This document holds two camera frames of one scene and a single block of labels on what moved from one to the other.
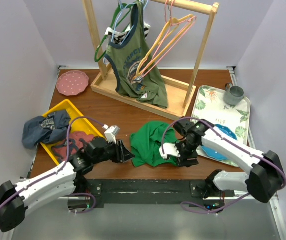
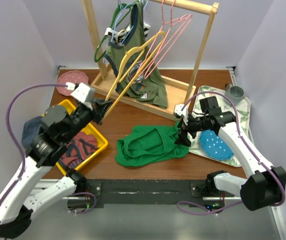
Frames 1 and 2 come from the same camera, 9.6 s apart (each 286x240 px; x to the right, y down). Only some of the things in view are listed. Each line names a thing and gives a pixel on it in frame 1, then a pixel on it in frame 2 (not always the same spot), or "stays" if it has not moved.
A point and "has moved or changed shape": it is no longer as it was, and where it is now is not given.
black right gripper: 183,160 → 183,139
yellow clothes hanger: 171,22 → 138,73
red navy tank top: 77,140 stays
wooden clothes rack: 179,94 stays
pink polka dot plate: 72,83 stays
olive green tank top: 137,72 stays
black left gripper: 121,154 → 99,108
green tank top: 146,142 has moved or changed shape
